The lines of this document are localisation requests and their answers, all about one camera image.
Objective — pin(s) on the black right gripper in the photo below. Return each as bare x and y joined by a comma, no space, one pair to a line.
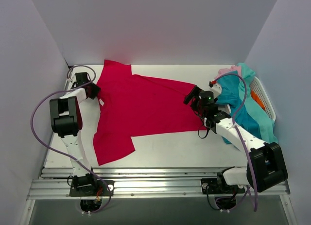
194,98

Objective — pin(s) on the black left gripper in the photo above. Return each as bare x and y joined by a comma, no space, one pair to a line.
92,89

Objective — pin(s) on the red t shirt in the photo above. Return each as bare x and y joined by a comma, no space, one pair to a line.
132,105

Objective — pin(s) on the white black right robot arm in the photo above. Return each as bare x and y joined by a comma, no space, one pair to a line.
265,162

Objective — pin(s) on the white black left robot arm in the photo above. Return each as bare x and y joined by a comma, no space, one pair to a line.
66,122

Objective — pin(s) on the pink t shirt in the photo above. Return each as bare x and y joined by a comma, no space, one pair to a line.
233,68

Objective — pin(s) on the blue t shirt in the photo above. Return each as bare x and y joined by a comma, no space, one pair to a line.
230,96

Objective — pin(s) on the orange t shirt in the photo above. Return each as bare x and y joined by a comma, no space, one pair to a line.
256,98

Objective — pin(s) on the white perforated laundry basket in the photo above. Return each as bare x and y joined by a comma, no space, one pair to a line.
256,86

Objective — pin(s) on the light teal t shirt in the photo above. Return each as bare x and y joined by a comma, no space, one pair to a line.
266,125

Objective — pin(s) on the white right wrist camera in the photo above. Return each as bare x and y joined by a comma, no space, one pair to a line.
215,88

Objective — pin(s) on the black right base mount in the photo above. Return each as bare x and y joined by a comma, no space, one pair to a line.
212,186

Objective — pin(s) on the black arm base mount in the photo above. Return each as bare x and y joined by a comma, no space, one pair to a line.
88,190

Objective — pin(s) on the aluminium frame rail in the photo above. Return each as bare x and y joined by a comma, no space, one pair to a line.
142,174

